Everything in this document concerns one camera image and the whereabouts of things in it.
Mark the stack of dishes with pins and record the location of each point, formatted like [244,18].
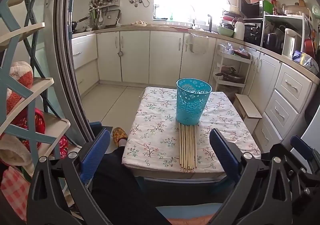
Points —
[228,21]

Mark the black countertop oven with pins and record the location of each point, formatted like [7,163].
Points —
[252,33]

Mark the red checked cloth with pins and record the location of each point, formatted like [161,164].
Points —
[13,190]

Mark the white countertop shelf rack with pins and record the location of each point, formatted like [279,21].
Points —
[285,16]

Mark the plate of food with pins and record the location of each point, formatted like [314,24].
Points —
[139,23]

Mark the black faucet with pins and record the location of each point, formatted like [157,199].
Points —
[210,23]

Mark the black microwave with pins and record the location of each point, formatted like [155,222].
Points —
[250,8]

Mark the white storage trolley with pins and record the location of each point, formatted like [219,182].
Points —
[236,57]

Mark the black frying pan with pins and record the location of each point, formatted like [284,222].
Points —
[75,24]

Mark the chrome gooseneck faucet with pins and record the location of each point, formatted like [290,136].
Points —
[193,24]

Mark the grey sliding door frame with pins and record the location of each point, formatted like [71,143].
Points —
[67,64]

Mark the beige countertop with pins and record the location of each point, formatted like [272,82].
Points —
[162,28]

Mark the small wooden stool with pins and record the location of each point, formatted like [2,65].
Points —
[247,108]

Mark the wall utensil rack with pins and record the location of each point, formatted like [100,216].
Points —
[105,5]

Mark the yellow slipper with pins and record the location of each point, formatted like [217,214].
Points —
[120,134]

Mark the bundle of wooden chopsticks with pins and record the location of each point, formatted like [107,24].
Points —
[187,147]

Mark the white base cabinets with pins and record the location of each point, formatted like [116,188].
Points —
[135,57]

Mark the blue snack packet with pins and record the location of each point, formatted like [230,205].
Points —
[297,56]

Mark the blue and beige shoe rack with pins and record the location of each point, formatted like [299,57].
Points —
[15,89]

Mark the clear plastic bags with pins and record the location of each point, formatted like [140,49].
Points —
[225,48]

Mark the dark lidded pan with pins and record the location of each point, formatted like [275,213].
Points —
[232,77]

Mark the floral tablecloth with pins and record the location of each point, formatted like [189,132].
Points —
[155,127]

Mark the blue perforated plastic basket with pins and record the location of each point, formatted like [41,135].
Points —
[192,107]

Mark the small metal cup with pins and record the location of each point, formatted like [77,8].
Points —
[120,54]

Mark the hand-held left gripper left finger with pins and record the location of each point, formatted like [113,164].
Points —
[96,154]

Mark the green cutting board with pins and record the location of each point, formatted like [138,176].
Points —
[268,7]

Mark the red patterned slipper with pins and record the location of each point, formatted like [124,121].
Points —
[62,147]
[37,124]

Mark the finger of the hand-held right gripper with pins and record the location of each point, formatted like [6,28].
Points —
[301,146]

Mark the red and white plush slipper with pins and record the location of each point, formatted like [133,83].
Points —
[20,77]

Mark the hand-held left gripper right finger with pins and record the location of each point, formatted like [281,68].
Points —
[225,154]

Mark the person's leg in black trousers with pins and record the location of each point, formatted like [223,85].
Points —
[120,177]

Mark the beige plush slipper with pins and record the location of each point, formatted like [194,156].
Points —
[15,154]

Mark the white electric kettle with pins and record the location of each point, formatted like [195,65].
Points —
[290,42]

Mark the crumpled plastic bag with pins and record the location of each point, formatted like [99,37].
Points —
[310,63]

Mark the white thermos jug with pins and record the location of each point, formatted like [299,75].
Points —
[238,31]

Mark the green bowl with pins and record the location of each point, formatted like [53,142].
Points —
[225,31]

